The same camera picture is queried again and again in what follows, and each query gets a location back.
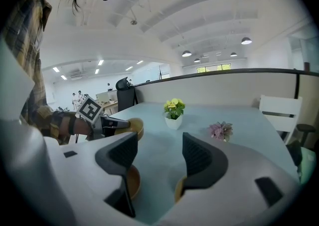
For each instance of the purple flower plant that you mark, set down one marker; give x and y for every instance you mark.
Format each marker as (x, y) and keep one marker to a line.
(220, 130)

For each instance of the brown cylinder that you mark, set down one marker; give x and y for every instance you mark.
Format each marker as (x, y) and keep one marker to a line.
(306, 66)

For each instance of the yellow flower plant white pot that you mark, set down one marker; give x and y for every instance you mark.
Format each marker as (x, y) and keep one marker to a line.
(174, 112)

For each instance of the yellow wooden bowl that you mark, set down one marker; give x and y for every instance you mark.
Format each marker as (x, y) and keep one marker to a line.
(134, 182)
(137, 126)
(179, 190)

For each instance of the dome pendant lamp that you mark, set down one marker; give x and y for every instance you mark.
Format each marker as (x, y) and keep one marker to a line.
(246, 41)
(233, 54)
(186, 54)
(197, 60)

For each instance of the person's plaid shirt torso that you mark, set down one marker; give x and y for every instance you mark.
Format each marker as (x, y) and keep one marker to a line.
(25, 45)

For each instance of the beige desk partition black rail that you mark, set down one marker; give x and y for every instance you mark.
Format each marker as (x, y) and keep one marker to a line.
(219, 87)

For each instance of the white wooden chair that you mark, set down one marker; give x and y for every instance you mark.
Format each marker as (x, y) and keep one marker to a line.
(280, 115)

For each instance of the person's left forearm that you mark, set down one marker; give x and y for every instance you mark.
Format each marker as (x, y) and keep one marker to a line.
(64, 126)

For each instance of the black office chair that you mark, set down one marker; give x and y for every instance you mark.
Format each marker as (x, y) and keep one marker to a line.
(124, 97)

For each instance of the wooden desk with monitor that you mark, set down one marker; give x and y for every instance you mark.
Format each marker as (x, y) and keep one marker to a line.
(107, 102)

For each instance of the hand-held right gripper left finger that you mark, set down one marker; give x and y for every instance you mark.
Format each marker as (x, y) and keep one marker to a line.
(119, 154)

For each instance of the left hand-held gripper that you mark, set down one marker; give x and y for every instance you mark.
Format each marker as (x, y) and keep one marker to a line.
(89, 110)

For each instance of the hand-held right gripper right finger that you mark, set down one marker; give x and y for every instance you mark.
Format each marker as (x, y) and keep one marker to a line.
(204, 163)

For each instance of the black chair with armrest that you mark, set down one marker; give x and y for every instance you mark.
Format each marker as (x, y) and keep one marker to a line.
(305, 130)

